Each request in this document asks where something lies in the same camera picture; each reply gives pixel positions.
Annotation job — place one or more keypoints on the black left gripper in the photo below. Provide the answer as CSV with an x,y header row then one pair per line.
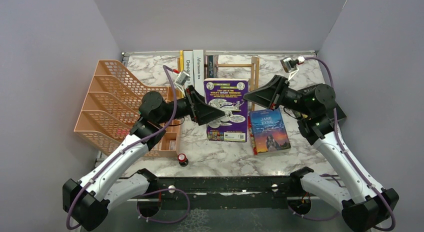
x,y
201,112

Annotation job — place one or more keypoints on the black metal base rail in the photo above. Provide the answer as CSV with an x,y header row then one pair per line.
x,y
223,193

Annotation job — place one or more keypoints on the orange plastic file organizer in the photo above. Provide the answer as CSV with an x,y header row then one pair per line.
x,y
111,105

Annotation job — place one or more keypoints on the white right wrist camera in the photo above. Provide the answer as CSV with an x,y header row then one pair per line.
x,y
290,64

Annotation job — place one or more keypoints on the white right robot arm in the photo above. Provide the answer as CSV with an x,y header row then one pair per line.
x,y
363,202

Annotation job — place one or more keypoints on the wooden book rack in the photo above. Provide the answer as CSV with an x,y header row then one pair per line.
x,y
239,67

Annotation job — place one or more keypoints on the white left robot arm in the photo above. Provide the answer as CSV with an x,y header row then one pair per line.
x,y
88,200

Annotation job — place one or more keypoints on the blue Jane Eyre book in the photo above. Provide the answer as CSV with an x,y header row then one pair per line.
x,y
269,131

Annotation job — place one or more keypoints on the red capped small bottle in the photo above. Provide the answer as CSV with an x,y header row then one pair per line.
x,y
182,160

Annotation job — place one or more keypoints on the Afternoon tea coffee cover book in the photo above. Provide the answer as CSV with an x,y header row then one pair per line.
x,y
199,70

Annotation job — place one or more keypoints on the white Furniture Decorate book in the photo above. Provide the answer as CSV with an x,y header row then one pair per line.
x,y
188,66

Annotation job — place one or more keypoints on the purple 52-Storey Treehouse book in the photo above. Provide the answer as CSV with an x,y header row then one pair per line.
x,y
226,94

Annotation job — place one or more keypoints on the red 13-Storey Treehouse book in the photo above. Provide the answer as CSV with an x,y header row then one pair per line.
x,y
251,136

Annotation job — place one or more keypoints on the thin yellow book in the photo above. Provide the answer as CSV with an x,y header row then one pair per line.
x,y
181,68

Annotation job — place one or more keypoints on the floral Little Women book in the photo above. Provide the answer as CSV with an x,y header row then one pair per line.
x,y
212,66

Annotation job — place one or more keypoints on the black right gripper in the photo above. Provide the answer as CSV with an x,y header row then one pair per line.
x,y
270,95

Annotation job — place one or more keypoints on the black Moon and Sixpence book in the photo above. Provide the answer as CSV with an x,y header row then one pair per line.
x,y
338,111

